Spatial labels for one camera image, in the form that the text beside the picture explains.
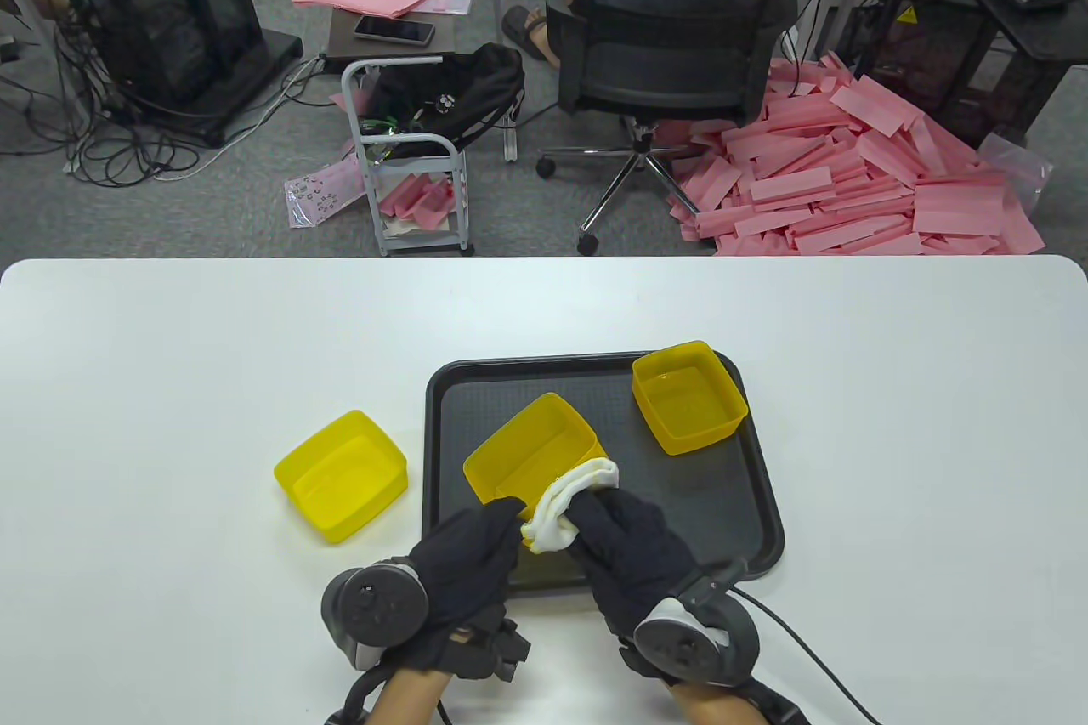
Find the person's left hand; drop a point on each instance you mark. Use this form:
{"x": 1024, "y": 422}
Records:
{"x": 472, "y": 572}

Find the clear crumpled plastic bag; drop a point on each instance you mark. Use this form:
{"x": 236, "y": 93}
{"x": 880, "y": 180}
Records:
{"x": 1024, "y": 168}

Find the pink foam strips bundle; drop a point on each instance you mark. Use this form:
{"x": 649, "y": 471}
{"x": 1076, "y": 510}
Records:
{"x": 416, "y": 198}

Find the pile of pink foam strips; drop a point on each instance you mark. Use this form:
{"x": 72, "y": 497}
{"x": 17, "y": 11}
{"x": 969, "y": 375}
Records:
{"x": 850, "y": 181}

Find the black smartphone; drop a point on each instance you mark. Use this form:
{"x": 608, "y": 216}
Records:
{"x": 393, "y": 31}

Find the person's right hand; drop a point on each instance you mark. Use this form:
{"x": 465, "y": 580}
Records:
{"x": 629, "y": 555}

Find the person's right forearm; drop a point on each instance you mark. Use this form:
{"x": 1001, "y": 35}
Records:
{"x": 714, "y": 708}

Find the yellow plastic food container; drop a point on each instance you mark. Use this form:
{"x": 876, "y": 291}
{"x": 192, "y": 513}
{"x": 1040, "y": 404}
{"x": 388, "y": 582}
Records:
{"x": 527, "y": 453}
{"x": 340, "y": 478}
{"x": 688, "y": 402}

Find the black plastic tray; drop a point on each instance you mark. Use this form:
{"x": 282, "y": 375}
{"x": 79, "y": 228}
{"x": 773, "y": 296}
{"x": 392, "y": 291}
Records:
{"x": 705, "y": 504}

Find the black bag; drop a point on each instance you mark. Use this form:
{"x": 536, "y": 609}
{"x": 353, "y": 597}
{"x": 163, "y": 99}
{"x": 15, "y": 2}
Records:
{"x": 476, "y": 87}

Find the white yellow dish cloth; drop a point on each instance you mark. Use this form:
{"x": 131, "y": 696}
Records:
{"x": 565, "y": 504}

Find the white rolling cart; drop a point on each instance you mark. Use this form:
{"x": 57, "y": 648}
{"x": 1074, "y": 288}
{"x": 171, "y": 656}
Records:
{"x": 425, "y": 243}

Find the black mesh office chair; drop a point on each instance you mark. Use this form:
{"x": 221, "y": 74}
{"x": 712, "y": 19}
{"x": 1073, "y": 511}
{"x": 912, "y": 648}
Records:
{"x": 663, "y": 79}

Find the printed plastic bag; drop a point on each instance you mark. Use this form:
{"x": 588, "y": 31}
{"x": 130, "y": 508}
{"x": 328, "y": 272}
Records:
{"x": 319, "y": 194}

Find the black keyboard stand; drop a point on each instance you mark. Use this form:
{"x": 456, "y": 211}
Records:
{"x": 1050, "y": 32}

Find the person's left forearm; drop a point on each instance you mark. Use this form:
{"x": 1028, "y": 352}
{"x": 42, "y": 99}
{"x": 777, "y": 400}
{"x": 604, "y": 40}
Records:
{"x": 408, "y": 699}

